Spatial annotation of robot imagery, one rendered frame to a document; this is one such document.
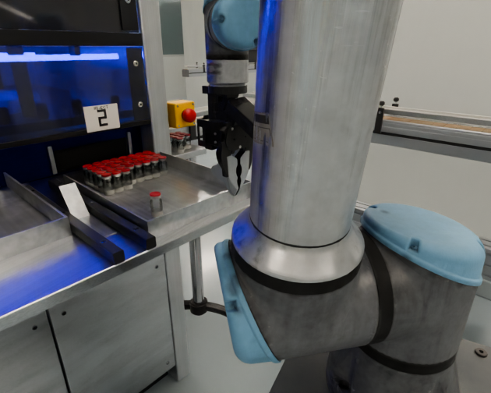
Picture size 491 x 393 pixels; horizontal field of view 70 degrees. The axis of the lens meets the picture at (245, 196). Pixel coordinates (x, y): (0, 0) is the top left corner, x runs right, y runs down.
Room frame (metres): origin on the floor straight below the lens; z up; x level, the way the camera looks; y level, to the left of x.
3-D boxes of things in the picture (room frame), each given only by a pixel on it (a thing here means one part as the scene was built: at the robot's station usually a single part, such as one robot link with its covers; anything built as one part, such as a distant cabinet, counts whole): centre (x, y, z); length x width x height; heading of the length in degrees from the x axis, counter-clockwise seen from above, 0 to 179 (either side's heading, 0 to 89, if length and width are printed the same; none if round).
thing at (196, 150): (1.11, 0.22, 0.87); 0.14 x 0.13 x 0.02; 47
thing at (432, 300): (0.31, -0.17, 0.96); 0.13 x 0.12 x 0.14; 102
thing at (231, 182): (0.66, 0.05, 0.95); 0.06 x 0.03 x 0.09; 47
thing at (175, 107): (1.07, 0.20, 0.99); 0.08 x 0.07 x 0.07; 47
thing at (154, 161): (0.79, 0.26, 0.90); 0.18 x 0.02 x 0.05; 137
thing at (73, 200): (0.58, 0.29, 0.91); 0.14 x 0.03 x 0.06; 48
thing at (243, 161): (0.68, 0.02, 0.95); 0.06 x 0.03 x 0.09; 47
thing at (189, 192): (0.73, 0.20, 0.90); 0.34 x 0.26 x 0.04; 47
